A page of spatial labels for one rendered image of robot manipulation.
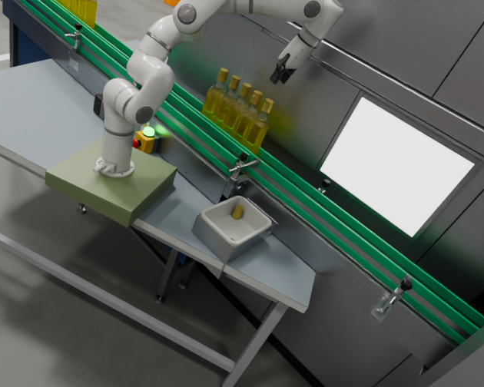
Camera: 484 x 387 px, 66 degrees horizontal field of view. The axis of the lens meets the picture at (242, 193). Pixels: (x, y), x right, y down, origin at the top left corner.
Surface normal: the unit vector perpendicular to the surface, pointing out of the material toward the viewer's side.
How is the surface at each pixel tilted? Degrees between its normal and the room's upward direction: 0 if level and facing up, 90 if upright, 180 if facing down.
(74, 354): 0
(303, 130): 90
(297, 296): 0
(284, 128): 90
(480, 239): 90
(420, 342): 90
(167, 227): 0
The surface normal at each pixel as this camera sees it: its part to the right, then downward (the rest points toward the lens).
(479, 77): -0.62, 0.26
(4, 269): 0.34, -0.76
